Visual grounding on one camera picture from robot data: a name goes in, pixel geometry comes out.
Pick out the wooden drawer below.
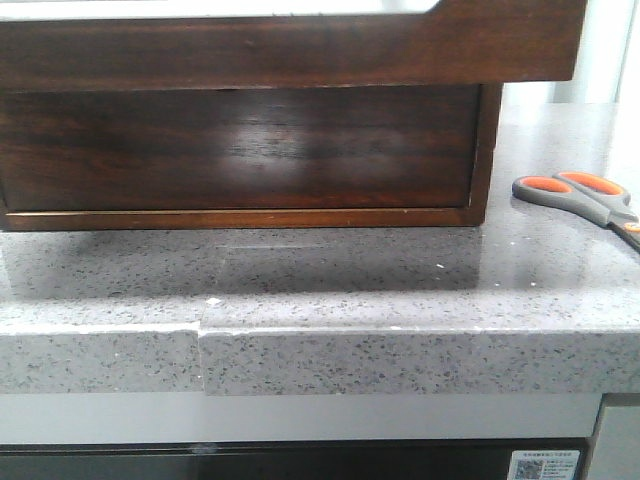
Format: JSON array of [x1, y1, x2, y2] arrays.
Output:
[[0, 84, 482, 213], [1, 1, 586, 92]]

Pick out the grey orange scissors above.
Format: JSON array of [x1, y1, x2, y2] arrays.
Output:
[[512, 171, 639, 252]]

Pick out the dark wooden drawer cabinet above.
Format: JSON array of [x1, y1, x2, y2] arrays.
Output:
[[0, 82, 503, 233]]

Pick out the black appliance under counter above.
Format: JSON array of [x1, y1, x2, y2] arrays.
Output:
[[1, 438, 589, 479]]

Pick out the white QR code sticker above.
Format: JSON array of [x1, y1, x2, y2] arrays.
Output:
[[507, 450, 581, 480]]

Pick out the grey pleated curtain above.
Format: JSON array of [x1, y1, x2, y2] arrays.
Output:
[[503, 1, 639, 107]]

